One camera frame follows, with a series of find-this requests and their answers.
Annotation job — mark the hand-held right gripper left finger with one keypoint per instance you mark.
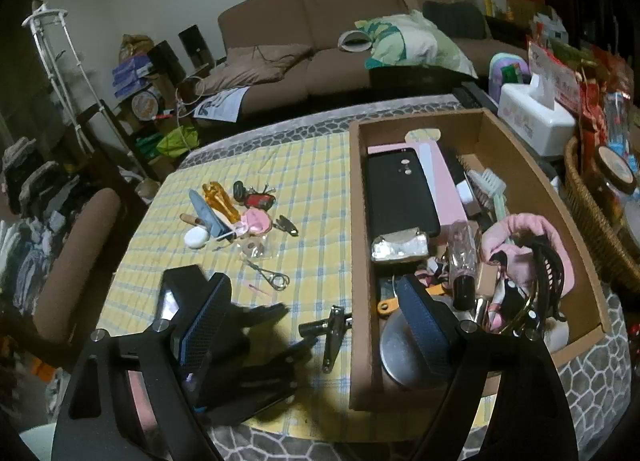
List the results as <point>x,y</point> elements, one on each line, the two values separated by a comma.
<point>200,336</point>

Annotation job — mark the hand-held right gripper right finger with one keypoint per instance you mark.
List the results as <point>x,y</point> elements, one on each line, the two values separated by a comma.
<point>425,326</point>

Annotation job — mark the brown cardboard box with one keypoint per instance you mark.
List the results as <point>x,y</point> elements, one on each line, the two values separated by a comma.
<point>362,331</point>

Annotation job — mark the round silver lid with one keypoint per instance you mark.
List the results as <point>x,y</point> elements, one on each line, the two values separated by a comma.
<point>400,351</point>

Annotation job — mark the black flat device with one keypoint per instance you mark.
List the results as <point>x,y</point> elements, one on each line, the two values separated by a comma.
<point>172,286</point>

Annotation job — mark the clear bottle with black cap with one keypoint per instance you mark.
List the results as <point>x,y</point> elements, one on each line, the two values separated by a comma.
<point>462,261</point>

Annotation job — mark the pink pin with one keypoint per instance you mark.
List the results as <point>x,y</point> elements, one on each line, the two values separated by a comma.
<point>260,290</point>

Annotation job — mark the silver foil packet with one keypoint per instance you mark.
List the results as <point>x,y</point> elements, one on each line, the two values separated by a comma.
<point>400,247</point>

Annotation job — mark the metal eyelash curler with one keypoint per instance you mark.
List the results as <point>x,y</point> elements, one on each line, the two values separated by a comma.
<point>272,278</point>

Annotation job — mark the black metal nail clipper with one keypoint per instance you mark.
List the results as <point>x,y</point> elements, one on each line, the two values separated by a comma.
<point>332,336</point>

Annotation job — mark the white round sponge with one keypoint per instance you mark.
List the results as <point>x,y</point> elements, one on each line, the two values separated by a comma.
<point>196,238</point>

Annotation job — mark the blue comb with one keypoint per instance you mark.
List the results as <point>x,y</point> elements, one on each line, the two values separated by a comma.
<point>207,216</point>

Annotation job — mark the black phone case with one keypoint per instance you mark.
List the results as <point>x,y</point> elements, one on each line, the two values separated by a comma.
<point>400,196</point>

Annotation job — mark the orange hair clip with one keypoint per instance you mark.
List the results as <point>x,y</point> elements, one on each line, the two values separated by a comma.
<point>222,203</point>

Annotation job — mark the pink fabric headband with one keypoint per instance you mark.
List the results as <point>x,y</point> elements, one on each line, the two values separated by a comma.
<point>520,228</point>

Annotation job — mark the black hair claw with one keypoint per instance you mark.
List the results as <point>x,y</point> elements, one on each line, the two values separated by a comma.
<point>547,261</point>

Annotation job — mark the small black clip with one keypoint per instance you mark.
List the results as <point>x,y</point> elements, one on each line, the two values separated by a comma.
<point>285,226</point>

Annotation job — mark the green white toothbrush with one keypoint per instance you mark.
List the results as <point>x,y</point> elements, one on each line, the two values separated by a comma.
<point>487,186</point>

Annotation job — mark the yellow plaid tablecloth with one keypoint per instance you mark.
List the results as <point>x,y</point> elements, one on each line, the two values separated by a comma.
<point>310,201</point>

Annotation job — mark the green plastic bag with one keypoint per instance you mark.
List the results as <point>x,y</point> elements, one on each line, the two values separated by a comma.
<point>175,143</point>

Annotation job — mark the wicker basket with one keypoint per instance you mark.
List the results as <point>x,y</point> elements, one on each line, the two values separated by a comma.
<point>590,221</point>

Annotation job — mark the pile of clothes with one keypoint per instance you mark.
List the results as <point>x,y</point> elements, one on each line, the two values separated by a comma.
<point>30,221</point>

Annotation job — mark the white tissue box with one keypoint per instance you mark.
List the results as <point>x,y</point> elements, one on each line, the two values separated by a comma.
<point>530,126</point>

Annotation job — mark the printed paper sheet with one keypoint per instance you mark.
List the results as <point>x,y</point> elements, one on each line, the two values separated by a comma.
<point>220,103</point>

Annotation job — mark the round tin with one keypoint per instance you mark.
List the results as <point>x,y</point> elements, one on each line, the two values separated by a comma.
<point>145,103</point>

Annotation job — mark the jar with brown lid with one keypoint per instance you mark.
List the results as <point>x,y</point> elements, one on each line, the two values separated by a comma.
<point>616,166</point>

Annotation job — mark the purple plush bag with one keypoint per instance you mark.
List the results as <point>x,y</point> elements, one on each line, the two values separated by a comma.
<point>505,71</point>

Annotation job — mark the stack of blue boxes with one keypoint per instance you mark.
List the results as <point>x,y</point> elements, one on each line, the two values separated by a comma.
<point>130,73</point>

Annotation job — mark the brown blanket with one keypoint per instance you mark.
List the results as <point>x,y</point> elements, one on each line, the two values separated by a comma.
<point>250,66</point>

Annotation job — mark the green printed white pillow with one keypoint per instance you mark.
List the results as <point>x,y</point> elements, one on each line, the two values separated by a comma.
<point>425,41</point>

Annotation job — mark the red white snack packet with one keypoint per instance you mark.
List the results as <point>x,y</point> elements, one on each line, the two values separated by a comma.
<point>555,71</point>

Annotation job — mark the black speaker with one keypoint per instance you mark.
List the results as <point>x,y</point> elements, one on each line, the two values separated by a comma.
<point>192,43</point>

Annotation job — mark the dark grey cushion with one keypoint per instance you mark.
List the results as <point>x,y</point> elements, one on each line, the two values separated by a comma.
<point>455,18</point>

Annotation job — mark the white coat rack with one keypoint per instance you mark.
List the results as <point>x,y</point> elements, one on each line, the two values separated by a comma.
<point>48,66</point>

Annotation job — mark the yellow bottle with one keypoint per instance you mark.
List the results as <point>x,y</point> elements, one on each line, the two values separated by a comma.
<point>487,3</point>

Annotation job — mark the brown sofa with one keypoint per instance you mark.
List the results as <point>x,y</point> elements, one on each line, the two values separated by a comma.
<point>325,6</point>

